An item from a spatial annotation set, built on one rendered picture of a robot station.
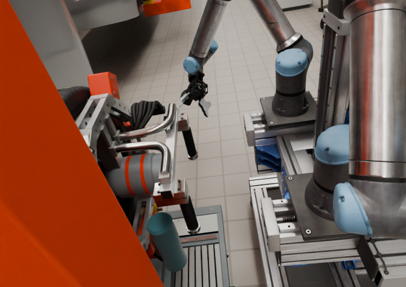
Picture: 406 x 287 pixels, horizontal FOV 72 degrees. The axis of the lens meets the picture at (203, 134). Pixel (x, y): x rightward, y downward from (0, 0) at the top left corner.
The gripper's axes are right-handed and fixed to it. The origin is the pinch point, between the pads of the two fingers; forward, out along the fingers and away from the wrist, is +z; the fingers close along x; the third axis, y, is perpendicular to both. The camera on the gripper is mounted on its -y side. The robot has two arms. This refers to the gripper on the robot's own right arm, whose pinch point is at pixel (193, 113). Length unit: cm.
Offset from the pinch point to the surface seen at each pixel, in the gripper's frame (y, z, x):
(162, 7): -149, -294, 39
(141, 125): 11.3, 22.9, -27.6
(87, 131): 20, 36, -45
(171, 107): 17.7, 16.0, -19.9
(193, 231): 13, 56, -8
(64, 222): 53, 67, -50
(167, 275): -51, 61, 17
